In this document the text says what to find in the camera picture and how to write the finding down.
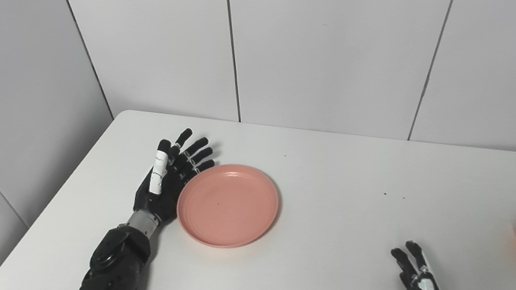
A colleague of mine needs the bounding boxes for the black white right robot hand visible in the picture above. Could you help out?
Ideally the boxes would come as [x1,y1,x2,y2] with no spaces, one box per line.
[389,238,443,290]

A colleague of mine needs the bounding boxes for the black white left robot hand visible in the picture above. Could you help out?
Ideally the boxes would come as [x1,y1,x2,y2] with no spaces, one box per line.
[125,126,222,228]

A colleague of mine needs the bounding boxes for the pink round plate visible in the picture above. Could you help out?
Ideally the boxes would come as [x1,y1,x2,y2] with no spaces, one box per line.
[172,158,284,254]

